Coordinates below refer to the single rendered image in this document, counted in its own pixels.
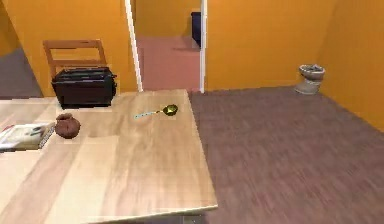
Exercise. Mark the green spoon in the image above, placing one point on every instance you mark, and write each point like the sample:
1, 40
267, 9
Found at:
168, 110

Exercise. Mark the light wooden table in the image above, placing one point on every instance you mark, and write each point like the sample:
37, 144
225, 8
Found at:
133, 160

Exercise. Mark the dark blue furniture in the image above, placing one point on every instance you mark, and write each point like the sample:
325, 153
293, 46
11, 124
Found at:
196, 27

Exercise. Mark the black toaster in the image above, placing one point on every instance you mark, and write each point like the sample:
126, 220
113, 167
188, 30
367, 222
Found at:
84, 87

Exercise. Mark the grey bin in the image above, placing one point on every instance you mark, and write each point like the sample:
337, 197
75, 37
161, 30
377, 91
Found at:
310, 79

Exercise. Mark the brown round clay pot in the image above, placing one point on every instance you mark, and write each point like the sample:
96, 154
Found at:
67, 126

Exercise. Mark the brown wooden chair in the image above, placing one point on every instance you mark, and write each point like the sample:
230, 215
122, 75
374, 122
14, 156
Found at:
75, 53

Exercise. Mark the white door frame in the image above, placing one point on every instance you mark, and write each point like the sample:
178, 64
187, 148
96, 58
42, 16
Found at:
202, 46

